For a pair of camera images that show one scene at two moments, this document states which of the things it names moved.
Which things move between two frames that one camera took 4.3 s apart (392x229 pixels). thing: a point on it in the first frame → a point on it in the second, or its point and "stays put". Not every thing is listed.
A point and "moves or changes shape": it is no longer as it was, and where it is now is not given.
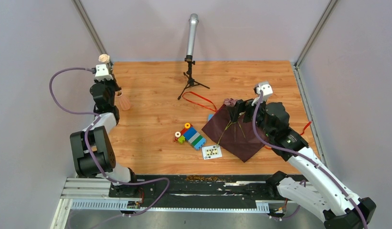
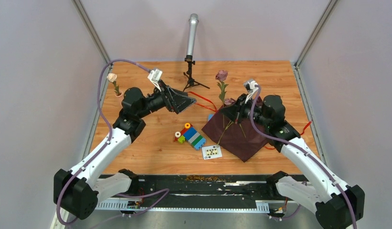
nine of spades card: [211, 152] stays put
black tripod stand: [191, 81] stays put
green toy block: [181, 139] stays put
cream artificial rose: [104, 58] moves or changes shape
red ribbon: [215, 109] stays put
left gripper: [112, 82] → [178, 104]
